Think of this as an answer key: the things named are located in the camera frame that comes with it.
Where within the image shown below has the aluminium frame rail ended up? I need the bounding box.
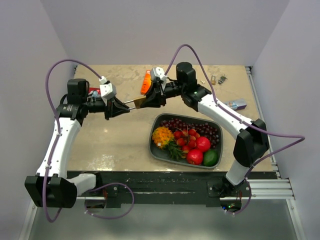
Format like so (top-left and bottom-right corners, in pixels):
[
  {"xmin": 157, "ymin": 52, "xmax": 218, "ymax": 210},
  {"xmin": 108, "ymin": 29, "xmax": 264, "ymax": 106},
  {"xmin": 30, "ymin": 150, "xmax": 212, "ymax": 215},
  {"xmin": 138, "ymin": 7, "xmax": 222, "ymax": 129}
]
[{"xmin": 76, "ymin": 179, "xmax": 295, "ymax": 200}]

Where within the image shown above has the purple toothpaste box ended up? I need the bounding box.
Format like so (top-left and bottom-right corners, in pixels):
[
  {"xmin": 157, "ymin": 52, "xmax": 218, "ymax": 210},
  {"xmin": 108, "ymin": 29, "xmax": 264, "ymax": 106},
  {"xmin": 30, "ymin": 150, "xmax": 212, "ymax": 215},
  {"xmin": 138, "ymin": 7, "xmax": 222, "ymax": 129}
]
[{"xmin": 224, "ymin": 98, "xmax": 247, "ymax": 111}]

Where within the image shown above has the green pineapple leaf top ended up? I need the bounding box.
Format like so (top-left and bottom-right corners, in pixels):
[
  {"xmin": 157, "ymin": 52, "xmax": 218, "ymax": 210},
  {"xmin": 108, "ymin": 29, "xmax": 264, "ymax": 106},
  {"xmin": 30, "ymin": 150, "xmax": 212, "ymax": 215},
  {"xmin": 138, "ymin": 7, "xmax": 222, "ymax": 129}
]
[{"xmin": 166, "ymin": 141, "xmax": 186, "ymax": 161}]

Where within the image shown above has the red pomegranate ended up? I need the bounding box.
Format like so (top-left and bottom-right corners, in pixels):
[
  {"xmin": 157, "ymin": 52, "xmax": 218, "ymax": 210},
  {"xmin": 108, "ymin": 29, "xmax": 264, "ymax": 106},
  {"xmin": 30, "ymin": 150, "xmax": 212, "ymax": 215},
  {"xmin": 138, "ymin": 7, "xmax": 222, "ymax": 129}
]
[
  {"xmin": 186, "ymin": 149, "xmax": 204, "ymax": 165},
  {"xmin": 195, "ymin": 136, "xmax": 211, "ymax": 153}
]

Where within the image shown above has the green avocado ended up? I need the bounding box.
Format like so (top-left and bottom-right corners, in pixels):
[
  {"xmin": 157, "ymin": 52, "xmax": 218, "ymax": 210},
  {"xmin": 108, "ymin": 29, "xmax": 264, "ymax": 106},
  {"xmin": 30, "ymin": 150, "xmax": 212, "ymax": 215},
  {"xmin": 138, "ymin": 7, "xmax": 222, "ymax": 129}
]
[{"xmin": 202, "ymin": 149, "xmax": 219, "ymax": 167}]

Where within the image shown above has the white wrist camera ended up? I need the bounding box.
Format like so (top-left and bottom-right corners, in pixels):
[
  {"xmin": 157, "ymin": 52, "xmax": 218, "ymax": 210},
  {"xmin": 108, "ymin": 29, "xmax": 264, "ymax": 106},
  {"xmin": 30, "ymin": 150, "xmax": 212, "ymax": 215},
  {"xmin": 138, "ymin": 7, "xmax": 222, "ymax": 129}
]
[
  {"xmin": 99, "ymin": 76, "xmax": 117, "ymax": 105},
  {"xmin": 150, "ymin": 67, "xmax": 167, "ymax": 84}
]

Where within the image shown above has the grey fruit tray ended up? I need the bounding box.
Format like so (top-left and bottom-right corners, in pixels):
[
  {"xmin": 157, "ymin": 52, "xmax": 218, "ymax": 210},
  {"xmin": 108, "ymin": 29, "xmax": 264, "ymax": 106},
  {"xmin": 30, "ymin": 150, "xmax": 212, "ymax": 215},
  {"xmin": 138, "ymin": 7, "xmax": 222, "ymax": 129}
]
[{"xmin": 149, "ymin": 113, "xmax": 223, "ymax": 169}]

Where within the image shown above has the black key bunch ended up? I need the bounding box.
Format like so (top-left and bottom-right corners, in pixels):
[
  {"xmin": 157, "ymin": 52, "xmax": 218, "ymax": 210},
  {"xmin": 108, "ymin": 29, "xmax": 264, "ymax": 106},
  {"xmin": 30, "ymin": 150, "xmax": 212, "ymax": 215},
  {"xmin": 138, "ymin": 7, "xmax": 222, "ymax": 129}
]
[{"xmin": 218, "ymin": 74, "xmax": 228, "ymax": 85}]

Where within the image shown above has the small brass padlock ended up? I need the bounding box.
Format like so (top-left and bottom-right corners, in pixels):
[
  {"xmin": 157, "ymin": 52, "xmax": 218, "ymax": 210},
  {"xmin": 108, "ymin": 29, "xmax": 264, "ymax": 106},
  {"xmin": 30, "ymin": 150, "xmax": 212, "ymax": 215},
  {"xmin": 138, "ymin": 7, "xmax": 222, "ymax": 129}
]
[{"xmin": 210, "ymin": 75, "xmax": 216, "ymax": 85}]

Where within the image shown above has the orange horned melon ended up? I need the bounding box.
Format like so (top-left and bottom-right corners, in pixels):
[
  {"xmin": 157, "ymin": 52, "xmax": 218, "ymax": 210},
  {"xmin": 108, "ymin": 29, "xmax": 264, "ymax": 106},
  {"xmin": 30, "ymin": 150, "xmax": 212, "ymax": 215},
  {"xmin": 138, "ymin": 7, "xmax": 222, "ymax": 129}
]
[{"xmin": 151, "ymin": 126, "xmax": 175, "ymax": 150}]

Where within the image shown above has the large brass padlock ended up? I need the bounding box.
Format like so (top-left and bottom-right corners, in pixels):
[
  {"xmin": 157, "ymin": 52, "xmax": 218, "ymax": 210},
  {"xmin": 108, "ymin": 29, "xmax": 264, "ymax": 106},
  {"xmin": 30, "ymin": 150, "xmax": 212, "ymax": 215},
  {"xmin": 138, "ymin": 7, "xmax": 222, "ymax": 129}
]
[{"xmin": 124, "ymin": 96, "xmax": 147, "ymax": 109}]

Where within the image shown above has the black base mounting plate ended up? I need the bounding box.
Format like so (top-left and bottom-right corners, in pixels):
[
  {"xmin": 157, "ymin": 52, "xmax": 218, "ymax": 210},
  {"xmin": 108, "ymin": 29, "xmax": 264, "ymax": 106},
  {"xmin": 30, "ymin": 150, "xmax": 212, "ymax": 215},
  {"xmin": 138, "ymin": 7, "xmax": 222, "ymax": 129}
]
[{"xmin": 74, "ymin": 171, "xmax": 252, "ymax": 209}]

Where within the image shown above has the upper red pomegranate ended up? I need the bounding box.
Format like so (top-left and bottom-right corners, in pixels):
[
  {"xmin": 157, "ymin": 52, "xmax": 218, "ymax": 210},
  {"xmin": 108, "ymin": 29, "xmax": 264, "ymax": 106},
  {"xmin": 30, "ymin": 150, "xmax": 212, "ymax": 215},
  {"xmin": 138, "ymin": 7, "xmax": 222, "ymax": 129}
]
[{"xmin": 195, "ymin": 136, "xmax": 211, "ymax": 153}]

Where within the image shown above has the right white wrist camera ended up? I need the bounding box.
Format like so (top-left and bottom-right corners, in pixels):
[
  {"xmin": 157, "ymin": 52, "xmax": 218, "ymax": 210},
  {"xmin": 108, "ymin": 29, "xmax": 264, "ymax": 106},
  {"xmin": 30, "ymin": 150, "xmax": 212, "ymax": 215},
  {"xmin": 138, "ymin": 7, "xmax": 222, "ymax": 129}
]
[{"xmin": 150, "ymin": 67, "xmax": 167, "ymax": 84}]

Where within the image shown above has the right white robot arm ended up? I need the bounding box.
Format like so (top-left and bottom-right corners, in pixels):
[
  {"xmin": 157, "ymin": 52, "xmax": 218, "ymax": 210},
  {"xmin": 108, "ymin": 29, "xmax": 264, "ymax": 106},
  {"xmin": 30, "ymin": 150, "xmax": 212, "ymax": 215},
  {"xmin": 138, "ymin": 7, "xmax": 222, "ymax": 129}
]
[{"xmin": 140, "ymin": 62, "xmax": 270, "ymax": 197}]

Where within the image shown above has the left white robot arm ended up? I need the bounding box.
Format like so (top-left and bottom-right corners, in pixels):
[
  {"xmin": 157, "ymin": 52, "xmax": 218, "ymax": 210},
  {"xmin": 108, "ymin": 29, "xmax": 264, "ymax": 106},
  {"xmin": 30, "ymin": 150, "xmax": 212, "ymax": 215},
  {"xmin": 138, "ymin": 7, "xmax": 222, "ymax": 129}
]
[{"xmin": 24, "ymin": 76, "xmax": 130, "ymax": 208}]

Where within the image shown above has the red toothpaste box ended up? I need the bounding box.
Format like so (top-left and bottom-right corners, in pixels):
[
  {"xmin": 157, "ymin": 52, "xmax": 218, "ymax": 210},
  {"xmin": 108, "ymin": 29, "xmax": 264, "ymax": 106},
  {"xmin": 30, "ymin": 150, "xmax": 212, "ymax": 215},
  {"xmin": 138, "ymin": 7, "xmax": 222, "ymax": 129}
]
[{"xmin": 88, "ymin": 87, "xmax": 101, "ymax": 98}]

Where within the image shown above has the lower red pomegranate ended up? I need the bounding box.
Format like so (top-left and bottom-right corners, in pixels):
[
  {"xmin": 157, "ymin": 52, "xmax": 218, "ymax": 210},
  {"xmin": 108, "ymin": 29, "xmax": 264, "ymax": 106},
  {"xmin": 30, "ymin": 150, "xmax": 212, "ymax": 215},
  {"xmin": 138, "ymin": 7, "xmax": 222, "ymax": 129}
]
[{"xmin": 186, "ymin": 149, "xmax": 204, "ymax": 165}]

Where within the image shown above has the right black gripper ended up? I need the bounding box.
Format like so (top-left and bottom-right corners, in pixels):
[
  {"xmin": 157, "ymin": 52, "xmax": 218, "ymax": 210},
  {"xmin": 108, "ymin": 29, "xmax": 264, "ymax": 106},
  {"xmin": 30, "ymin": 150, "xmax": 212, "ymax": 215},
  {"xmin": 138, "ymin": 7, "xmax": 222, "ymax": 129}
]
[{"xmin": 138, "ymin": 80, "xmax": 185, "ymax": 109}]

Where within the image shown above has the orange razor box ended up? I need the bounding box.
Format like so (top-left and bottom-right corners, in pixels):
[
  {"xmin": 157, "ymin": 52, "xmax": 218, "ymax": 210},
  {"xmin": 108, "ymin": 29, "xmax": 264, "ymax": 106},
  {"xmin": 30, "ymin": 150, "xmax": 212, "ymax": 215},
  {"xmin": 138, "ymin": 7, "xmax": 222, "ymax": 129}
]
[{"xmin": 140, "ymin": 70, "xmax": 152, "ymax": 95}]

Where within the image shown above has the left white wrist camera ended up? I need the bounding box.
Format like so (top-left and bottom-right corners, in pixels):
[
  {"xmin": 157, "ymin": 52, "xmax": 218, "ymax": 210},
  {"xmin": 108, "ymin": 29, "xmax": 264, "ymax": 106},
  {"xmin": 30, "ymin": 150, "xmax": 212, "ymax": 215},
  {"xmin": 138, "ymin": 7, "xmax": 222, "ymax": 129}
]
[{"xmin": 99, "ymin": 76, "xmax": 117, "ymax": 105}]

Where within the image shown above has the dark red grapes bunch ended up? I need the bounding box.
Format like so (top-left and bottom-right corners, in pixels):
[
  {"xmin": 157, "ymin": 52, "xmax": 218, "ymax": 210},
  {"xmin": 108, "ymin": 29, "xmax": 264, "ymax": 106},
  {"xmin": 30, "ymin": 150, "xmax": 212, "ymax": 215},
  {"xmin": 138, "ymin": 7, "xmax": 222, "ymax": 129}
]
[{"xmin": 157, "ymin": 117, "xmax": 221, "ymax": 149}]

